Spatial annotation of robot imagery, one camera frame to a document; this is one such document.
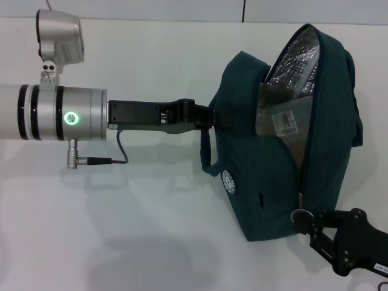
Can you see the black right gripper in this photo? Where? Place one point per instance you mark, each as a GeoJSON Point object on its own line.
{"type": "Point", "coordinates": [363, 242]}

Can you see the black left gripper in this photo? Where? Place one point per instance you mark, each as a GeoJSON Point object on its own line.
{"type": "Point", "coordinates": [133, 115]}

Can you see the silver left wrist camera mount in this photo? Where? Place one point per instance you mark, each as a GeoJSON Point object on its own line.
{"type": "Point", "coordinates": [59, 36]}

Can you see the dark teal insulated lunch bag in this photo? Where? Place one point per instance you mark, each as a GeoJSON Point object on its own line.
{"type": "Point", "coordinates": [272, 188]}

